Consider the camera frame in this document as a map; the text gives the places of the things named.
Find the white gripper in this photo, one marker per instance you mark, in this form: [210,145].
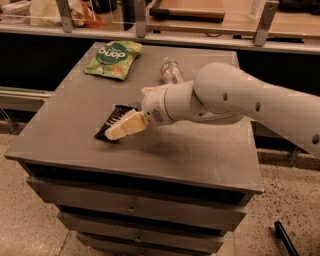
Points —
[154,104]

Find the black rxbar chocolate bar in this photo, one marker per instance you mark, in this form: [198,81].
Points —
[116,115]

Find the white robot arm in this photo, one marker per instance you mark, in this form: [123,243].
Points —
[221,93]

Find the green rice chip bag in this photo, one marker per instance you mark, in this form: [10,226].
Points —
[114,59]

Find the orange and white bag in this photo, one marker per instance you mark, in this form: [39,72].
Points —
[46,13]

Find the clear plastic water bottle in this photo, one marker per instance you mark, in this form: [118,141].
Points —
[171,72]

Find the grey drawer cabinet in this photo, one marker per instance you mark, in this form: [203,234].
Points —
[168,191]

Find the wooden board with black edge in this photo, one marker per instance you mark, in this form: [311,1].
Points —
[194,10]

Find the long wooden shelf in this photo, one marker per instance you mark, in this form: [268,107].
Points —
[289,32]

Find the black floor leg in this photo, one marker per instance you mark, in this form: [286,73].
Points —
[283,236]

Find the grey metal bracket middle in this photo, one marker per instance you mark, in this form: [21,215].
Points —
[140,18]

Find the grey metal bracket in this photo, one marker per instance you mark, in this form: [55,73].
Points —
[65,15]
[265,13]
[140,18]

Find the grey metal bracket left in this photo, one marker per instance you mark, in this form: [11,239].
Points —
[65,15]

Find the grey metal bracket right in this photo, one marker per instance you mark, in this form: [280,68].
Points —
[265,13]

